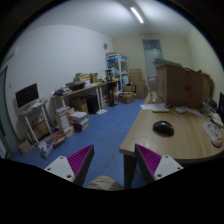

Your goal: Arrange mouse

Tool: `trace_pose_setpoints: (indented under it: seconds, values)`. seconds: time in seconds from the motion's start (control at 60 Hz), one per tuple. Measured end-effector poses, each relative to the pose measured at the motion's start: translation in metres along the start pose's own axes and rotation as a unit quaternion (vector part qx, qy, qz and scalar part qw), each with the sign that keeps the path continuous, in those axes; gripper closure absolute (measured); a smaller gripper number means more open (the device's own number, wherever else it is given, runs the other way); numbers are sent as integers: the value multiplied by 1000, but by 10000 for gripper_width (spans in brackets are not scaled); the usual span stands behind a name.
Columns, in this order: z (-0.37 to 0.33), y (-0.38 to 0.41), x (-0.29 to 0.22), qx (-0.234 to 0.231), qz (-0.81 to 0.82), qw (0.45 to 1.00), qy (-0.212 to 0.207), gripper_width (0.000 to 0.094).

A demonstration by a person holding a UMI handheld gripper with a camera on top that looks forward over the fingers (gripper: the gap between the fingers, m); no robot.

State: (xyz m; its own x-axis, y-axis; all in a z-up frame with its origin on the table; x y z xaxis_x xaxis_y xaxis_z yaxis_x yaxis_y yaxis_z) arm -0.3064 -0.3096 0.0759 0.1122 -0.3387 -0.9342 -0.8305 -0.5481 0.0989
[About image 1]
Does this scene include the large brown cardboard box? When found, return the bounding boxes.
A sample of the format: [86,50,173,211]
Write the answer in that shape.
[155,63,214,108]

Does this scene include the white metal stand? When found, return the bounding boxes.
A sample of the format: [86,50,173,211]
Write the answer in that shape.
[16,98,54,144]

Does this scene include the blue white display cabinet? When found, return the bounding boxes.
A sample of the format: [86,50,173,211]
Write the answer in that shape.
[105,53,130,93]

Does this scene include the open cardboard floor box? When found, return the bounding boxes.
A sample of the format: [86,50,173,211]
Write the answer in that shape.
[118,91,138,104]

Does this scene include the white paper sheet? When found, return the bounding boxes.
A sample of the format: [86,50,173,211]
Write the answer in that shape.
[139,103,158,111]

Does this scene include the ceiling tube light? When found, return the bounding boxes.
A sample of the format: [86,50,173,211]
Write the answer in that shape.
[129,6,145,24]

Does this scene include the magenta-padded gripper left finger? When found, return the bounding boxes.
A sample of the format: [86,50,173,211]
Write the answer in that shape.
[43,143,95,187]

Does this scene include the black computer mouse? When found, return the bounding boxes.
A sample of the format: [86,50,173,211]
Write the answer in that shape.
[152,120,175,137]

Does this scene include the black laptop screen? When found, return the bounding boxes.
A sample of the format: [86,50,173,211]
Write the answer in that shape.
[216,91,224,124]

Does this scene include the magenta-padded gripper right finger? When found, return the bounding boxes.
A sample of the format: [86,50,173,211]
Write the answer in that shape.
[134,143,184,185]

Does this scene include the clear plastic jar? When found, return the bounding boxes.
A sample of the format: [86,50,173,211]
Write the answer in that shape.
[147,74,161,104]

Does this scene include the black computer monitor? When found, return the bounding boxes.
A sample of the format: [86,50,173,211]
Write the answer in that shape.
[14,82,40,110]

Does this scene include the tall stack of books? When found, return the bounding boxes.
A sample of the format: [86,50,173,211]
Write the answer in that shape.
[54,105,76,138]

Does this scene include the flat white rectangular device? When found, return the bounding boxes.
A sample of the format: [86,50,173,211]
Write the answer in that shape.
[152,105,170,113]

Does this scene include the stacked cardboard boxes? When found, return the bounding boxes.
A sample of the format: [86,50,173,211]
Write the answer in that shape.
[129,68,149,100]

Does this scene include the cluttered wooden side desk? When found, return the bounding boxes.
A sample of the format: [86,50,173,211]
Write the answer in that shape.
[51,72,103,114]

